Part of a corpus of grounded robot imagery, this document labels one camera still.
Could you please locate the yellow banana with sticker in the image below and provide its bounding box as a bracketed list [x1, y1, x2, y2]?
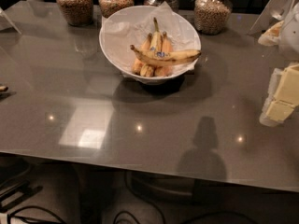
[143, 49, 201, 66]

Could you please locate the glass jar of chickpeas right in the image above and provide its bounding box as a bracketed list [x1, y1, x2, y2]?
[194, 0, 233, 35]

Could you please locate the middle banana with long stem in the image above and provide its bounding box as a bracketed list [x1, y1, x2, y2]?
[140, 18, 163, 77]

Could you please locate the glass jar of grains left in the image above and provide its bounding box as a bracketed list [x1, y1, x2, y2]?
[56, 0, 93, 26]

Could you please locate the clear acrylic panel top right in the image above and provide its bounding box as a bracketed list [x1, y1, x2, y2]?
[248, 0, 299, 37]

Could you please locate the small object at left edge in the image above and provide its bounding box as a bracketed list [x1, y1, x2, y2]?
[0, 85, 8, 92]

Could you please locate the right banana in bowl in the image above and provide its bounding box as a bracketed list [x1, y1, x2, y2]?
[154, 32, 173, 77]

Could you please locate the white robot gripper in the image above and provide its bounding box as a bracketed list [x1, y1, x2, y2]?
[258, 3, 299, 127]

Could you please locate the white paper liner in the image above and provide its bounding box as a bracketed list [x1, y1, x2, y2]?
[100, 1, 200, 78]

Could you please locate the left banana in bowl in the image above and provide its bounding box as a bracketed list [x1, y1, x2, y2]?
[130, 33, 152, 75]

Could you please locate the black cable under table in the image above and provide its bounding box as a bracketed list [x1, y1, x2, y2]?
[111, 171, 260, 224]

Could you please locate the banana in bowl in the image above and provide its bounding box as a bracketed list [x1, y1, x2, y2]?
[154, 32, 173, 77]
[130, 33, 152, 75]

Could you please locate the white bowl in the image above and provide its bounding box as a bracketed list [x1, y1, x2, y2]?
[98, 5, 202, 86]

